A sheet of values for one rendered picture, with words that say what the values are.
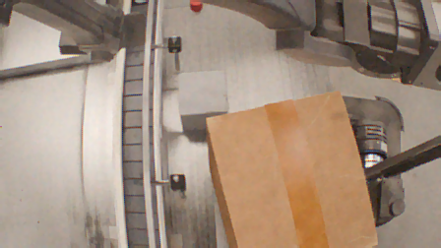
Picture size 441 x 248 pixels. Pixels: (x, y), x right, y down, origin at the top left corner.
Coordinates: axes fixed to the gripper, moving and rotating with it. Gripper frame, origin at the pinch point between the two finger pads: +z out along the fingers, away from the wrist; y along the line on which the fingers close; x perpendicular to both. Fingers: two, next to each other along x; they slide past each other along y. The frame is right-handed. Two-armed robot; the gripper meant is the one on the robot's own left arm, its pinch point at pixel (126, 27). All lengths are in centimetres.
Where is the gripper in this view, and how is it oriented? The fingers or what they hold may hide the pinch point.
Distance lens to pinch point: 95.6
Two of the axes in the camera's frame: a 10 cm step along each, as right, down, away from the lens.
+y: -10.0, 0.5, -0.3
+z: -0.4, -3.2, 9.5
